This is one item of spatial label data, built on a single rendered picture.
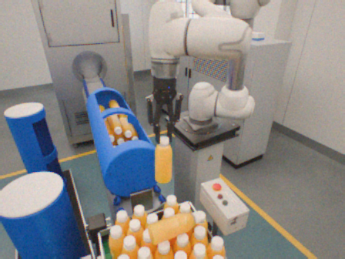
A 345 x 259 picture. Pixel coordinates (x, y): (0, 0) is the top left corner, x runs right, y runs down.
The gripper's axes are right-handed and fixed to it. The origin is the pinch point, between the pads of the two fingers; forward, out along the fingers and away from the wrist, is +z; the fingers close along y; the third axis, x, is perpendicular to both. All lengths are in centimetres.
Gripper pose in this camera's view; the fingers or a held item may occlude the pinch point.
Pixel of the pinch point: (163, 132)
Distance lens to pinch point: 80.7
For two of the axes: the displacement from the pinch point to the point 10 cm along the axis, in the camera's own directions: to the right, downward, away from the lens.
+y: -9.2, 1.4, -3.6
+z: -0.3, 9.0, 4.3
